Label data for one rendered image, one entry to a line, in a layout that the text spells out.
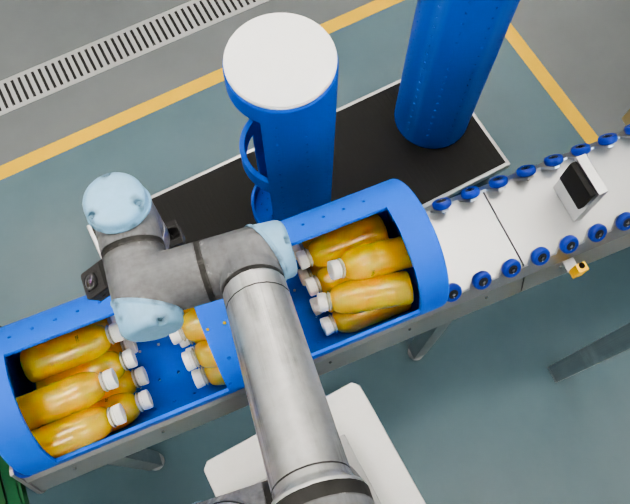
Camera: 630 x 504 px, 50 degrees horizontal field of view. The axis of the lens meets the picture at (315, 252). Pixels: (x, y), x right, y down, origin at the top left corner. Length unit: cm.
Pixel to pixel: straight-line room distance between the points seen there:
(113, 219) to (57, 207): 202
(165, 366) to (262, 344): 83
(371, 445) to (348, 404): 8
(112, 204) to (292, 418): 33
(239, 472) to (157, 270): 57
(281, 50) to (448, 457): 147
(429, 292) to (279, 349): 68
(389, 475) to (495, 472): 125
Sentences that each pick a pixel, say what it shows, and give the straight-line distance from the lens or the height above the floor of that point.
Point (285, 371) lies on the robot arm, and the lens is 66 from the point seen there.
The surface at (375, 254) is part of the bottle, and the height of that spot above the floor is 117.
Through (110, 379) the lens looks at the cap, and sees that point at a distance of 135.
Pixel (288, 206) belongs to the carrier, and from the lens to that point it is 211.
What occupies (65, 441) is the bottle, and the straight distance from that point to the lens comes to 136.
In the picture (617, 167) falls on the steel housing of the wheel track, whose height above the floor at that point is 93.
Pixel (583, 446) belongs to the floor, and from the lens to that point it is 258.
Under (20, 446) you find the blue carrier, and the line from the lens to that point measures 132.
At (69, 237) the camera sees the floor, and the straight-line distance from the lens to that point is 274.
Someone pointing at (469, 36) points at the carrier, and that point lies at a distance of 206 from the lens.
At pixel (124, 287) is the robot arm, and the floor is 168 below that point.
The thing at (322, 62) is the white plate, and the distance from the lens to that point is 169.
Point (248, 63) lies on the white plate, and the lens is 169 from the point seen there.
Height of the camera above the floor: 240
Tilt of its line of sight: 70 degrees down
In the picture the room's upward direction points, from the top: straight up
